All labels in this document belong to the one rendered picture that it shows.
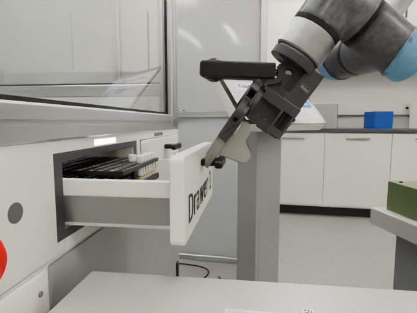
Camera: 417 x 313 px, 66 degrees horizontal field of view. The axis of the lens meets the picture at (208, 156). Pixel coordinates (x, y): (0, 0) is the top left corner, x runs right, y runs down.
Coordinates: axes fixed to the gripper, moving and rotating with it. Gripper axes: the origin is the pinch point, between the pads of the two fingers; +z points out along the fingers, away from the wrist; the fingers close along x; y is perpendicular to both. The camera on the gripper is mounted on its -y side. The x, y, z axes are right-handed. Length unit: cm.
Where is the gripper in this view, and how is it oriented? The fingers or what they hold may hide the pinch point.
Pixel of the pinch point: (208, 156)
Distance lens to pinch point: 51.8
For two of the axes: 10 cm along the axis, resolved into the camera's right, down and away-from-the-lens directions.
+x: 1.3, -1.1, 9.9
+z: -5.7, 8.1, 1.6
